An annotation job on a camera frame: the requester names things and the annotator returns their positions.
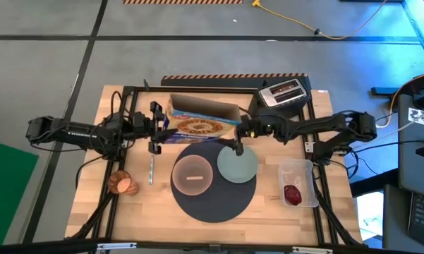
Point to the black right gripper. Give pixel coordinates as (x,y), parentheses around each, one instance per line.
(254,127)

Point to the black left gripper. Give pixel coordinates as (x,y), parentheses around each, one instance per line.
(144,123)

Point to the silver metal spoon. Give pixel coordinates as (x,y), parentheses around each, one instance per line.
(151,171)

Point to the Honey Bunches cereal box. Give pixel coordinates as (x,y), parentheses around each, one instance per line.
(201,123)

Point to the orange translucent cup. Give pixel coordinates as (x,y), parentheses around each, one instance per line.
(122,183)

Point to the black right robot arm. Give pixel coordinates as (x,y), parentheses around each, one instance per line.
(314,123)

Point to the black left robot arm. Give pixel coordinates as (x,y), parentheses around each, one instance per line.
(74,130)

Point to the pale green plate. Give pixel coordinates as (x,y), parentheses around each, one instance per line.
(238,166)

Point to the pink bowl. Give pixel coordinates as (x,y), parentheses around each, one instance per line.
(192,175)

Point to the round dark woven placemat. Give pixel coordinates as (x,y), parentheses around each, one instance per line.
(215,201)

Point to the clear plastic container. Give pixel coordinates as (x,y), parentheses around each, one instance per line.
(298,173)

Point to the black and silver toaster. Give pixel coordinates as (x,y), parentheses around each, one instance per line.
(284,93)

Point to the black mat with hazard stripes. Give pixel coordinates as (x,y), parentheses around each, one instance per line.
(215,81)

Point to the dark red fruit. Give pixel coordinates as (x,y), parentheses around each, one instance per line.
(292,195)

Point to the white sheet on floor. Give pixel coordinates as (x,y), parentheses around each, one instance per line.
(368,215)

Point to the green floor mat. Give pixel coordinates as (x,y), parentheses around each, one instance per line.
(7,190)

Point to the black crossbeam with silver brackets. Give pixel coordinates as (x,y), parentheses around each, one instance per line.
(39,247)

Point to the grey desk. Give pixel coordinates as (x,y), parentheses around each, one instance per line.
(414,158)

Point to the white paper with black print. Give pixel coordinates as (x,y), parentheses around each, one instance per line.
(421,118)

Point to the black aluminium table frame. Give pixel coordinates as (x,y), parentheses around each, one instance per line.
(132,106)

